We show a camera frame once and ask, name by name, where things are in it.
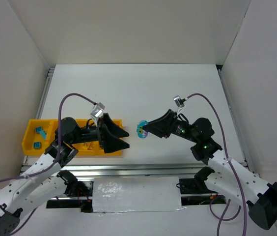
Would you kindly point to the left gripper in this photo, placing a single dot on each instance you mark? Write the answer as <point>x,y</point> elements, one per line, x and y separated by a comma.
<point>100,134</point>

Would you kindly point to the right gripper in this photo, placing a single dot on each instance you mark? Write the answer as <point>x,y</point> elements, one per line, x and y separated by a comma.
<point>169,126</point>

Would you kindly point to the teal decorated round lego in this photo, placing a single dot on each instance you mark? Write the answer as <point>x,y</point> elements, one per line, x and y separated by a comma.
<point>140,131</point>

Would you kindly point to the yellow striped lego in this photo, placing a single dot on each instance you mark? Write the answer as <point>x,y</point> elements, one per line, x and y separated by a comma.
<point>89,146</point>

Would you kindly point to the light blue small lego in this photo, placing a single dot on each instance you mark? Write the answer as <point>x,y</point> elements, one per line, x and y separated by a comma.
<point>38,129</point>

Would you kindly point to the blue two-by-two lego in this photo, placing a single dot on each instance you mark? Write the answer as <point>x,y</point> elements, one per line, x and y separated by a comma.
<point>37,145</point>

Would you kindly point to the blue long lego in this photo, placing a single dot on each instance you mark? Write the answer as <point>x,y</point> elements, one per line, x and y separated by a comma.
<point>43,134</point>

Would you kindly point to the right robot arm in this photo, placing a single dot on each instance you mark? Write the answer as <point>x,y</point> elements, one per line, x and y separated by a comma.
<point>221,174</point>

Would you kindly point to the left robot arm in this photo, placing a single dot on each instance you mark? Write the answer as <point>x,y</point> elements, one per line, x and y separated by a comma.
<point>46,178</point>

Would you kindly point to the white taped sheet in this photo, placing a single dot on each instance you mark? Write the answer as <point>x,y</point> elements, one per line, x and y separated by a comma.
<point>136,194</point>

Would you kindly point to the yellow three-compartment bin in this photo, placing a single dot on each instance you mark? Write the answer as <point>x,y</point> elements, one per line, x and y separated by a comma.
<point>50,126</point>

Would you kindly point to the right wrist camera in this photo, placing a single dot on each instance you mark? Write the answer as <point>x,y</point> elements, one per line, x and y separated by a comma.
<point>179,103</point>

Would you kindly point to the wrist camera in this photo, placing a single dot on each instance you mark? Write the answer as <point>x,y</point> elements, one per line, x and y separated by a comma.
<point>179,103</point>
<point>97,112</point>

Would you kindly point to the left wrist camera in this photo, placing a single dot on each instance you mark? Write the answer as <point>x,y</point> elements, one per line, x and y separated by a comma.
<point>97,112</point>

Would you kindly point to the aluminium rail frame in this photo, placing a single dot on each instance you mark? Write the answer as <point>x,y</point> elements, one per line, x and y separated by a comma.
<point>135,92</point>

